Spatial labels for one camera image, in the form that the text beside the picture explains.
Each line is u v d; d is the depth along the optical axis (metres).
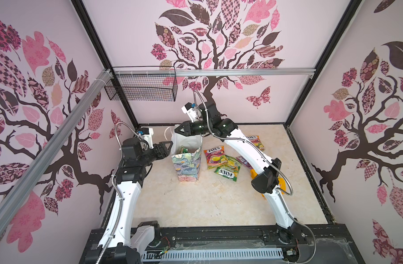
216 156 0.98
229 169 0.94
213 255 0.70
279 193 0.59
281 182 0.85
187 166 0.79
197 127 0.67
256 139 1.09
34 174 0.48
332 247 0.71
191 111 0.70
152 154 0.63
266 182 0.58
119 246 0.38
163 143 0.65
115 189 0.47
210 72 0.93
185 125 0.67
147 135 0.65
